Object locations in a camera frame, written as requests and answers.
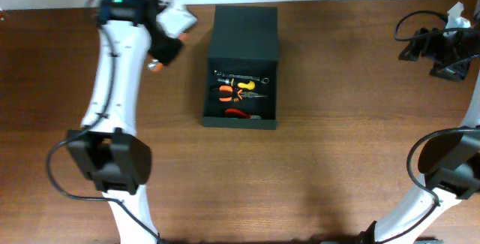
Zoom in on right black cable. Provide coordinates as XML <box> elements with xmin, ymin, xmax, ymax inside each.
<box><xmin>374</xmin><ymin>10</ymin><xmax>480</xmax><ymax>244</ymax></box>

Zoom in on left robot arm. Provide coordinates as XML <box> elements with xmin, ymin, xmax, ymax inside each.
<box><xmin>60</xmin><ymin>0</ymin><xmax>183</xmax><ymax>243</ymax></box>

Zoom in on black cable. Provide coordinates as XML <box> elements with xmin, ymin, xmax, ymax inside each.
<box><xmin>45</xmin><ymin>0</ymin><xmax>166</xmax><ymax>244</ymax></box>
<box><xmin>374</xmin><ymin>10</ymin><xmax>480</xmax><ymax>244</ymax></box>

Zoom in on black box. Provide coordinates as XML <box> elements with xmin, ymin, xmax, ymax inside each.
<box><xmin>202</xmin><ymin>5</ymin><xmax>279</xmax><ymax>130</ymax></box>

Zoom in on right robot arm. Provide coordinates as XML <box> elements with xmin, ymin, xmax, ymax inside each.
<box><xmin>356</xmin><ymin>26</ymin><xmax>479</xmax><ymax>243</ymax></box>

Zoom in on silver blue wrench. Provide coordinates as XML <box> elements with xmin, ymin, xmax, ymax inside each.
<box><xmin>214</xmin><ymin>70</ymin><xmax>269</xmax><ymax>84</ymax></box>

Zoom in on yellow black screwdriver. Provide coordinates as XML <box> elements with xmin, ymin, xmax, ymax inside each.
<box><xmin>217</xmin><ymin>77</ymin><xmax>256</xmax><ymax>90</ymax></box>

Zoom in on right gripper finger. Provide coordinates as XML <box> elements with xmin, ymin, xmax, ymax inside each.
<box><xmin>430</xmin><ymin>60</ymin><xmax>471</xmax><ymax>82</ymax></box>
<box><xmin>398</xmin><ymin>39</ymin><xmax>425</xmax><ymax>62</ymax></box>

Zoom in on small red cutting pliers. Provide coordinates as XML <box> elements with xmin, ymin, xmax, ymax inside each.
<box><xmin>224</xmin><ymin>108</ymin><xmax>262</xmax><ymax>119</ymax></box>

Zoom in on orange bit holder strip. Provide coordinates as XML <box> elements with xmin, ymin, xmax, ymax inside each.
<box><xmin>147</xmin><ymin>32</ymin><xmax>188</xmax><ymax>71</ymax></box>

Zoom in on orange black needle-nose pliers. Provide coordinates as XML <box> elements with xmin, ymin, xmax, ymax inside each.
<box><xmin>210</xmin><ymin>85</ymin><xmax>267</xmax><ymax>103</ymax></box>

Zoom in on left black cable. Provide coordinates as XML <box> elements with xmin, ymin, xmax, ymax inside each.
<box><xmin>45</xmin><ymin>0</ymin><xmax>166</xmax><ymax>244</ymax></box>

